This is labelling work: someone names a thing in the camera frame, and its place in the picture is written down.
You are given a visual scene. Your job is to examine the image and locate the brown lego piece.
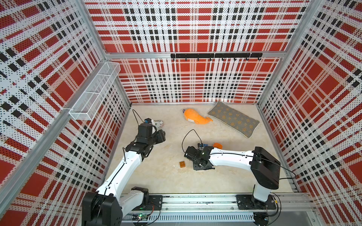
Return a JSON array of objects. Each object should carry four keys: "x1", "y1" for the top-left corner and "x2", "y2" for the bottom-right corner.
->
[{"x1": 179, "y1": 161, "x2": 186, "y2": 168}]

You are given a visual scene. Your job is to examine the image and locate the green circuit board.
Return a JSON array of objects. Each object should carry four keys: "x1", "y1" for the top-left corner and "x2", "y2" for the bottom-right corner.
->
[{"x1": 132, "y1": 213, "x2": 149, "y2": 221}]

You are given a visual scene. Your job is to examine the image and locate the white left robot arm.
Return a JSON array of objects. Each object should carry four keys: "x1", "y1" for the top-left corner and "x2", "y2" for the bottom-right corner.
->
[{"x1": 82, "y1": 118, "x2": 166, "y2": 226}]

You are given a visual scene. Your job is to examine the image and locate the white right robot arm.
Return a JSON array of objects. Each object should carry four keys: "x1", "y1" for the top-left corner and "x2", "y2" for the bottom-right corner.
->
[{"x1": 184, "y1": 146, "x2": 281, "y2": 205}]

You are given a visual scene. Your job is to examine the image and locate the white wire mesh basket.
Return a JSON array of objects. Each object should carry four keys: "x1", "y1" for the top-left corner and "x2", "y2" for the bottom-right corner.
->
[{"x1": 69, "y1": 62, "x2": 120, "y2": 121}]

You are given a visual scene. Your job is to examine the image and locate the grey patterned cushion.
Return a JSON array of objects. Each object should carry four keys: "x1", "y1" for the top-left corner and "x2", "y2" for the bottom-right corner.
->
[{"x1": 207, "y1": 102, "x2": 260, "y2": 138}]

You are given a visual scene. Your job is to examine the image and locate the black camera cable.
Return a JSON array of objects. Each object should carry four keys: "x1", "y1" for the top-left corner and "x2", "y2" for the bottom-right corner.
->
[{"x1": 181, "y1": 129, "x2": 203, "y2": 154}]

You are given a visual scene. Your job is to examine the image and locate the orange plush toy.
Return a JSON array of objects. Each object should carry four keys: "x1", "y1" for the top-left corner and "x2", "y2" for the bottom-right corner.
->
[{"x1": 183, "y1": 108, "x2": 213, "y2": 125}]

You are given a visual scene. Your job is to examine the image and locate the black hook rail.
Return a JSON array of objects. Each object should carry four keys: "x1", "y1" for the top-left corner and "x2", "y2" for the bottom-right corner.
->
[{"x1": 170, "y1": 53, "x2": 263, "y2": 59}]

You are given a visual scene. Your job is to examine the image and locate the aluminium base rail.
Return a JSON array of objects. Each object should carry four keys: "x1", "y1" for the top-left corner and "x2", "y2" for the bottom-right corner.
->
[{"x1": 120, "y1": 193, "x2": 322, "y2": 226}]

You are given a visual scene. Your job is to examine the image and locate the orange round lego piece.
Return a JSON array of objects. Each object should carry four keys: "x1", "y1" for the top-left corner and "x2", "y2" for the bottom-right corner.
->
[{"x1": 213, "y1": 143, "x2": 223, "y2": 149}]

